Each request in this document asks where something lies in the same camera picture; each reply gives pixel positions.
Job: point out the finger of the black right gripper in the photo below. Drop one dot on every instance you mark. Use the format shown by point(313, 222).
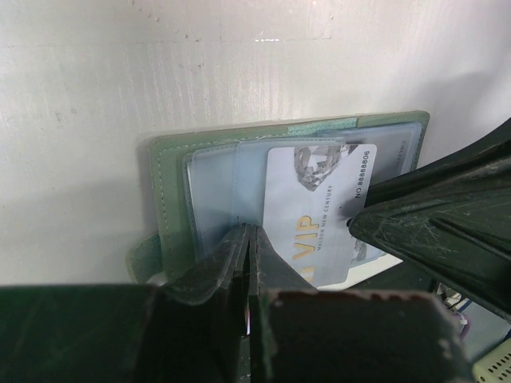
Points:
point(451, 219)

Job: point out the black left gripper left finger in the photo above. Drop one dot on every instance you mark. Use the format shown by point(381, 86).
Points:
point(190, 330)

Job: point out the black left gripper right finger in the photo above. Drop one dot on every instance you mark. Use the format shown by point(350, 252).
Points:
point(301, 334)

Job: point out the white VIP card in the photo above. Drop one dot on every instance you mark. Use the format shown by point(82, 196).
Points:
point(311, 193)

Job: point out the green leather card holder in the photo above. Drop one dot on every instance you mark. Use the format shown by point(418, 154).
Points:
point(167, 251)

